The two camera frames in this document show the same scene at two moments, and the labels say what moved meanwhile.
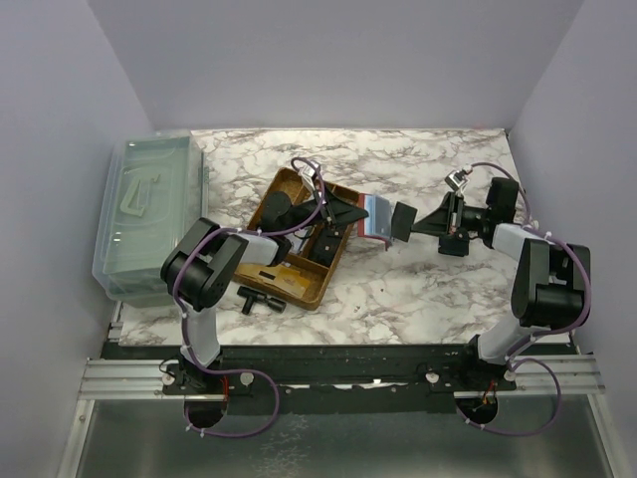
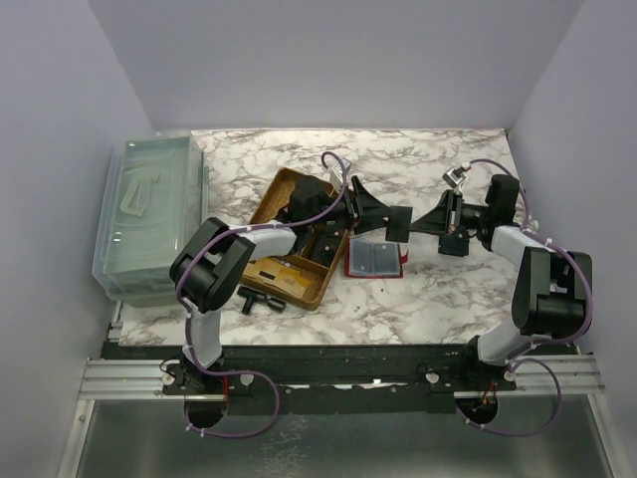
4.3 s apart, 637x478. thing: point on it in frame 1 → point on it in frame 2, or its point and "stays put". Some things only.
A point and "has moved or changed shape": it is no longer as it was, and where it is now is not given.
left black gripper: x=326 y=212 → x=356 y=205
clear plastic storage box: x=155 y=189 stays put
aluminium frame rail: x=126 y=379 stays put
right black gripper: x=453 y=222 stays put
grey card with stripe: x=403 y=221 stays put
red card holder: x=378 y=222 has moved or changed shape
